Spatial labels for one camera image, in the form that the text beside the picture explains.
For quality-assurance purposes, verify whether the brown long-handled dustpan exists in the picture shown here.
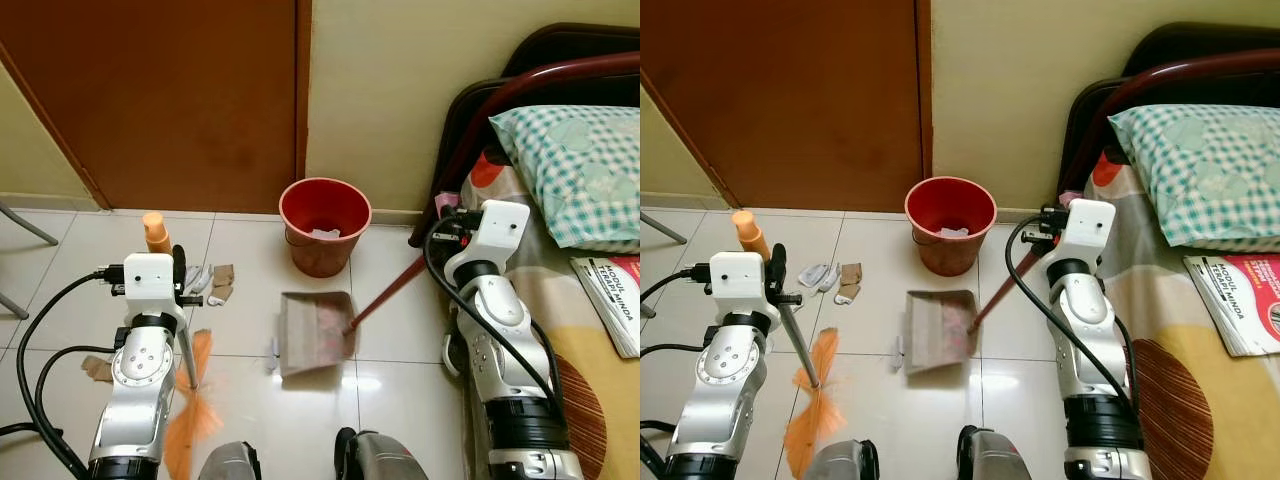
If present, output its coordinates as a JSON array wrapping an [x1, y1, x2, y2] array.
[[904, 248, 1043, 377], [278, 250, 433, 379]]

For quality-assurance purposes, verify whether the orange broom with silver handle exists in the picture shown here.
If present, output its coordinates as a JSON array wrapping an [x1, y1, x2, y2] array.
[[143, 210, 223, 479], [731, 209, 849, 479]]

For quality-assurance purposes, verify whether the red plastic bucket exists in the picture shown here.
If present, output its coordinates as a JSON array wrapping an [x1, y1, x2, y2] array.
[[279, 177, 373, 279], [905, 176, 998, 278]]

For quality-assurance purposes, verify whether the green checked pillow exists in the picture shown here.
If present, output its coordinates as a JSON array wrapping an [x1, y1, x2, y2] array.
[[489, 104, 641, 250], [1107, 104, 1280, 252]]

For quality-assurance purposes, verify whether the red and white book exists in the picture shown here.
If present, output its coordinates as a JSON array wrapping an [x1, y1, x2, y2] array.
[[1182, 252, 1280, 359], [571, 254, 641, 360]]

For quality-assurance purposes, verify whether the brown wooden door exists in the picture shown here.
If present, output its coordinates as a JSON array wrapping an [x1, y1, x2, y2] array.
[[0, 0, 312, 212], [640, 0, 934, 212]]

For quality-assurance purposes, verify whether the grey robot left leg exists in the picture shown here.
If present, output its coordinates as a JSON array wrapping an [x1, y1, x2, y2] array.
[[196, 440, 264, 480], [804, 437, 882, 480]]

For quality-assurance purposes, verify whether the grey robot leg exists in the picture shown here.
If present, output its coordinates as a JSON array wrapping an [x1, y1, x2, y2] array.
[[334, 427, 433, 480], [196, 440, 264, 480], [957, 424, 1043, 480], [804, 437, 882, 480]]

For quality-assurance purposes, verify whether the dark maroon bed headboard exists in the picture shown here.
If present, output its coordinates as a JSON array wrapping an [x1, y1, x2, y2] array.
[[408, 22, 641, 250], [1055, 21, 1280, 217]]

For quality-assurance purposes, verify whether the patterned beige bed sheet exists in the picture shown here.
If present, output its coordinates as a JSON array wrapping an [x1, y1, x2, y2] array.
[[1084, 150, 1280, 480], [458, 148, 641, 480]]

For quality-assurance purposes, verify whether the grey robot right leg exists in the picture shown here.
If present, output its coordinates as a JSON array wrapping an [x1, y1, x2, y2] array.
[[334, 427, 433, 480], [957, 424, 1043, 480]]

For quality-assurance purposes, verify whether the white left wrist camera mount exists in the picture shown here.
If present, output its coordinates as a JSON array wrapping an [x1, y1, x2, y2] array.
[[122, 253, 187, 313], [721, 252, 784, 314]]

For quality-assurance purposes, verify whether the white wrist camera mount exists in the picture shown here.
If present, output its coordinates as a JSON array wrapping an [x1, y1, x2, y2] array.
[[1049, 198, 1118, 277], [721, 252, 784, 314], [444, 200, 532, 283], [122, 253, 187, 313]]

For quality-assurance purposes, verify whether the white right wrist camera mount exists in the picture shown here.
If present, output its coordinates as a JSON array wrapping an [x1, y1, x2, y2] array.
[[444, 200, 532, 283], [1049, 198, 1118, 277]]

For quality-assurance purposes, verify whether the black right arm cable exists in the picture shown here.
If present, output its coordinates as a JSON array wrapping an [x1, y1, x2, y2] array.
[[422, 224, 563, 403], [1005, 215, 1141, 401]]

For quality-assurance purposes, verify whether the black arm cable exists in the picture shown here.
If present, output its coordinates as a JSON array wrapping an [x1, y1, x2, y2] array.
[[0, 266, 127, 480], [422, 224, 563, 403], [640, 264, 724, 480], [1005, 215, 1141, 401]]

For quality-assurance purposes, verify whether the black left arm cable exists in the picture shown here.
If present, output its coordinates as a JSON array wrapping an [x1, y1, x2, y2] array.
[[0, 266, 127, 480], [640, 264, 724, 480]]

